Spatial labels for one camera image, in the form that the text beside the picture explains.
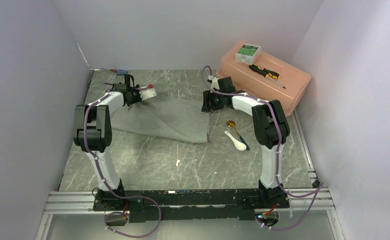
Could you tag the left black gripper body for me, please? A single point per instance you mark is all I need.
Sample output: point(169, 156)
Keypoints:
point(135, 96)

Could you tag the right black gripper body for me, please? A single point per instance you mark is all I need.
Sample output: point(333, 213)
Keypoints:
point(215, 101)

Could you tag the grey cloth napkin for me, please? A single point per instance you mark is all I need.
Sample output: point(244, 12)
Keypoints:
point(165, 117)

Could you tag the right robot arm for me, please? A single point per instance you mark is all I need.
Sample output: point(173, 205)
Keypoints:
point(269, 122)

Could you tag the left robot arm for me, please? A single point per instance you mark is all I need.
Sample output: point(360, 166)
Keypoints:
point(92, 132)

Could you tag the red blue screwdriver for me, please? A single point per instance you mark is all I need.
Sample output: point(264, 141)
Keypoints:
point(117, 71)

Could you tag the white ceramic spoon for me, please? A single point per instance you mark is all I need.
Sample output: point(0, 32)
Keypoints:
point(238, 144)

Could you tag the small green white box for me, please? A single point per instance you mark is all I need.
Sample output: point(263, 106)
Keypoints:
point(248, 54)

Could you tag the black yellow screwdriver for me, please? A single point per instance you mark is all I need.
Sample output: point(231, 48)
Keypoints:
point(274, 76)

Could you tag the pink plastic toolbox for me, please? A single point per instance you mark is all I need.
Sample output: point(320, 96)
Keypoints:
point(294, 79)

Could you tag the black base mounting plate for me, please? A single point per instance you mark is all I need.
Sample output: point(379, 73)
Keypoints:
point(242, 204)

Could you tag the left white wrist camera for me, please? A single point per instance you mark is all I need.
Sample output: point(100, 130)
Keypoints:
point(147, 92)

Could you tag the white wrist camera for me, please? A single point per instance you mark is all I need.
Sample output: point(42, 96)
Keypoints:
point(213, 81)
point(147, 92)

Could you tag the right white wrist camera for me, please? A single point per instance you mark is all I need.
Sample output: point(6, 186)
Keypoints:
point(213, 81)

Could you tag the gold spoon teal handle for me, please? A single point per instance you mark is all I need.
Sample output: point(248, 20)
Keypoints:
point(232, 124)

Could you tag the aluminium rail frame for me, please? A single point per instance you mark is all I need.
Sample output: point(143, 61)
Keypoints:
point(73, 203)

